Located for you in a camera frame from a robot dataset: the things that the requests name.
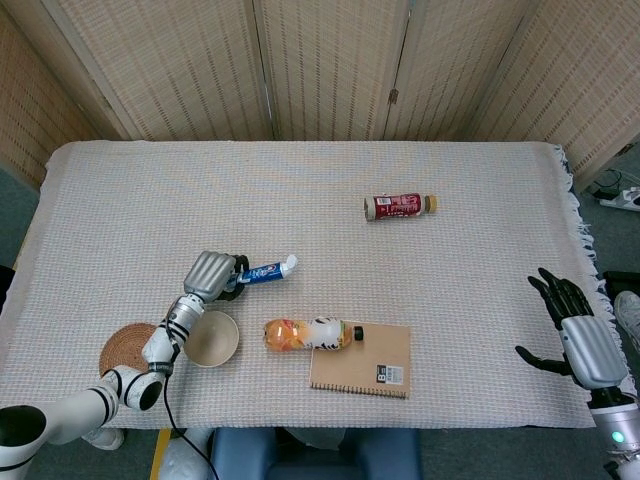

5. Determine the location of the round woven rattan coaster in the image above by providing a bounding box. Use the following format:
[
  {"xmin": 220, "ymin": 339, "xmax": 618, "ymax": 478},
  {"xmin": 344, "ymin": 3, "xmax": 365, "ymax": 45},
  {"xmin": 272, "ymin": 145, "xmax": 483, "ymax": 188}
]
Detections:
[{"xmin": 98, "ymin": 323, "xmax": 162, "ymax": 381}]

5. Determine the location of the white sneaker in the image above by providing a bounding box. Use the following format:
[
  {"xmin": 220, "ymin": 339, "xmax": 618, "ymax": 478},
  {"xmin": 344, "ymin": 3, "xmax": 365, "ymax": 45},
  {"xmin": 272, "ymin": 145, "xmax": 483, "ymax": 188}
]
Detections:
[
  {"xmin": 613, "ymin": 290, "xmax": 640, "ymax": 342},
  {"xmin": 82, "ymin": 427, "xmax": 125, "ymax": 451}
]

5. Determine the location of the beige bowl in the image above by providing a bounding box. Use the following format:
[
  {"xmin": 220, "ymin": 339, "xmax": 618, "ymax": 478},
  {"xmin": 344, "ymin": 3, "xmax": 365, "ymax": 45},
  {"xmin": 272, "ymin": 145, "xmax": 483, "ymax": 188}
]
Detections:
[{"xmin": 182, "ymin": 310, "xmax": 241, "ymax": 370}]

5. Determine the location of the white woven tablecloth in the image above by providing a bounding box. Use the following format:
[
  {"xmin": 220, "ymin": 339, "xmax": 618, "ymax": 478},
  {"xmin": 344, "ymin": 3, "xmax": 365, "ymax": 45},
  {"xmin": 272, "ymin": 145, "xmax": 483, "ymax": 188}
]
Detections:
[{"xmin": 0, "ymin": 139, "xmax": 639, "ymax": 431}]

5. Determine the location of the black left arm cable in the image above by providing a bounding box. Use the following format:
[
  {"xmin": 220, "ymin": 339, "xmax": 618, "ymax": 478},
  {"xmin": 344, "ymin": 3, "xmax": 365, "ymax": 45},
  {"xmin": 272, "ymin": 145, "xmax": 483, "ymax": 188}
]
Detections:
[{"xmin": 158, "ymin": 344, "xmax": 221, "ymax": 480}]

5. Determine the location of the blue white toothpaste tube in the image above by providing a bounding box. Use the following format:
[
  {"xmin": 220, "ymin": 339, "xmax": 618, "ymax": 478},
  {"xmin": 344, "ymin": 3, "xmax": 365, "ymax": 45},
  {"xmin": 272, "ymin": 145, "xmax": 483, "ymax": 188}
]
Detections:
[{"xmin": 234, "ymin": 253, "xmax": 299, "ymax": 286}]

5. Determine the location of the black floor cable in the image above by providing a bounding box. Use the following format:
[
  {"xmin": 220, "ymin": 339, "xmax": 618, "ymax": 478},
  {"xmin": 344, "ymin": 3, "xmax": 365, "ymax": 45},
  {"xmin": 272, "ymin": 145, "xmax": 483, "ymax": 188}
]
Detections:
[{"xmin": 589, "ymin": 168, "xmax": 627, "ymax": 199}]

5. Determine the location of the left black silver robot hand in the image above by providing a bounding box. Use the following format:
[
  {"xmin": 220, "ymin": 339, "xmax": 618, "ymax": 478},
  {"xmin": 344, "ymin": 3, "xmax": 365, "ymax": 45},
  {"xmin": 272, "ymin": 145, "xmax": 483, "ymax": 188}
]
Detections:
[{"xmin": 182, "ymin": 250, "xmax": 251, "ymax": 302}]

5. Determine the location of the kraft spiral notebook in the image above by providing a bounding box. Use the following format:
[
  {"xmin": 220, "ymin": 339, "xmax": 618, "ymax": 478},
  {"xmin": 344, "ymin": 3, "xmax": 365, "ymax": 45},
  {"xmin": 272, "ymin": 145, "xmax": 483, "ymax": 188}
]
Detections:
[{"xmin": 308, "ymin": 320, "xmax": 412, "ymax": 401}]

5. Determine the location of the white power strip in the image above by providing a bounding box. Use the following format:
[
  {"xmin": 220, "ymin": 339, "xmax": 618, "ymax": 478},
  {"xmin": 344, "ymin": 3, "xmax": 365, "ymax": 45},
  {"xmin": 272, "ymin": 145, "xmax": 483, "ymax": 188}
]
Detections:
[{"xmin": 598, "ymin": 186, "xmax": 640, "ymax": 212}]

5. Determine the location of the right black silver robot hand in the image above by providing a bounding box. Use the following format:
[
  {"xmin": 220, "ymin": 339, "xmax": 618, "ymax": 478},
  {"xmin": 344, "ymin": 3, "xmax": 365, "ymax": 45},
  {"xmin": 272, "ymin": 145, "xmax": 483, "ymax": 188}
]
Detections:
[{"xmin": 515, "ymin": 267, "xmax": 630, "ymax": 391}]

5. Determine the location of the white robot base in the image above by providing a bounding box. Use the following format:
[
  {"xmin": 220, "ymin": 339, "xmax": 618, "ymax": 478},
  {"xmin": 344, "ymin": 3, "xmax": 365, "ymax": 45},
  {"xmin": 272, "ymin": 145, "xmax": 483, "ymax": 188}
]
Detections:
[{"xmin": 162, "ymin": 427, "xmax": 216, "ymax": 480}]

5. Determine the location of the orange juice bottle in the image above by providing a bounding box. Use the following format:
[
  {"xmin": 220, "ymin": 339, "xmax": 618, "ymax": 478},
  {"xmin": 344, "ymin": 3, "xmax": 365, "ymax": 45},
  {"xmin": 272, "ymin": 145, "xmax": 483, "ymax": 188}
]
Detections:
[{"xmin": 263, "ymin": 316, "xmax": 366, "ymax": 354}]

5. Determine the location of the red label drink bottle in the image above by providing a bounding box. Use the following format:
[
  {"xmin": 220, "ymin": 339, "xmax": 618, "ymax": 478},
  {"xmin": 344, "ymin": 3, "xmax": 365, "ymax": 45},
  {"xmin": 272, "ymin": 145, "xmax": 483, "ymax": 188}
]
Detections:
[{"xmin": 363, "ymin": 192, "xmax": 440, "ymax": 223}]

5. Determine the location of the bamboo folding screen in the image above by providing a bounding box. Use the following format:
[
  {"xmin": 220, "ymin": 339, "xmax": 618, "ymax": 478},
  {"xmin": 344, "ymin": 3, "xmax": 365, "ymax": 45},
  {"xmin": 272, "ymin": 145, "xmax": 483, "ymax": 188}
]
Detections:
[{"xmin": 0, "ymin": 0, "xmax": 640, "ymax": 194}]

